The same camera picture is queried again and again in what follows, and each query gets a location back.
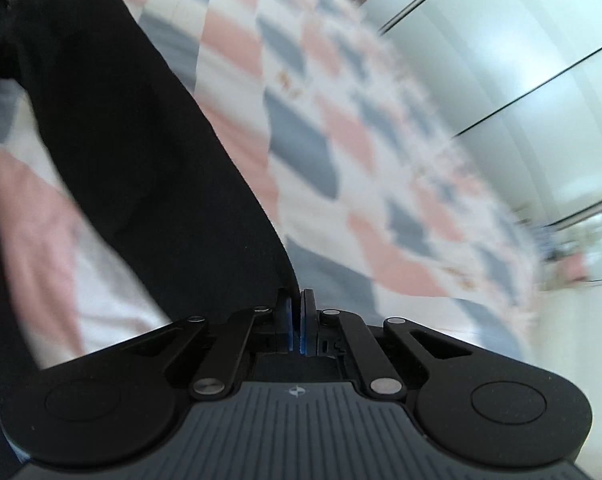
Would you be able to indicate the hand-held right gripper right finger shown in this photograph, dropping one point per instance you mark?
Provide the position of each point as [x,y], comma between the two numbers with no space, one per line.
[307,320]

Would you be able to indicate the white wardrobe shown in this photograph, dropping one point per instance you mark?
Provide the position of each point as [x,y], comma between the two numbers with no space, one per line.
[506,60]

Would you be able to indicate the white dressing table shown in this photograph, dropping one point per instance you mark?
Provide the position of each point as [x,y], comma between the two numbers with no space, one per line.
[598,240]

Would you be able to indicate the black pants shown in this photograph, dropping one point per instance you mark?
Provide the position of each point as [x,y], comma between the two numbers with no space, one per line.
[131,160]

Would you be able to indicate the pink blue checkered bed quilt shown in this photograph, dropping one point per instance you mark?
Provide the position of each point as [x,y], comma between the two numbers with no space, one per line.
[331,125]

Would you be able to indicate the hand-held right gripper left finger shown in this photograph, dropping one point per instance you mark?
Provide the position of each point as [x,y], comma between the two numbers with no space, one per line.
[287,320]

